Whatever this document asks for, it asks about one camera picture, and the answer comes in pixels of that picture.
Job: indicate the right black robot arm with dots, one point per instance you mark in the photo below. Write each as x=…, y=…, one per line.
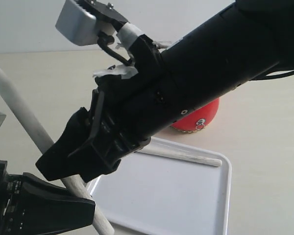
x=248, y=40

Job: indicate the small red drum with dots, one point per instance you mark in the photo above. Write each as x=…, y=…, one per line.
x=199, y=119

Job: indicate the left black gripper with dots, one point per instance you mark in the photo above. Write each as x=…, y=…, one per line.
x=31, y=206

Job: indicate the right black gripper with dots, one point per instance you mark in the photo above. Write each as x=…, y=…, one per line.
x=127, y=108

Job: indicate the white plastic tray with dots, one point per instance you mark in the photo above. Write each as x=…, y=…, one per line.
x=161, y=196

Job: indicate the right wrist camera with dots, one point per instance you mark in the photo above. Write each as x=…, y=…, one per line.
x=82, y=21

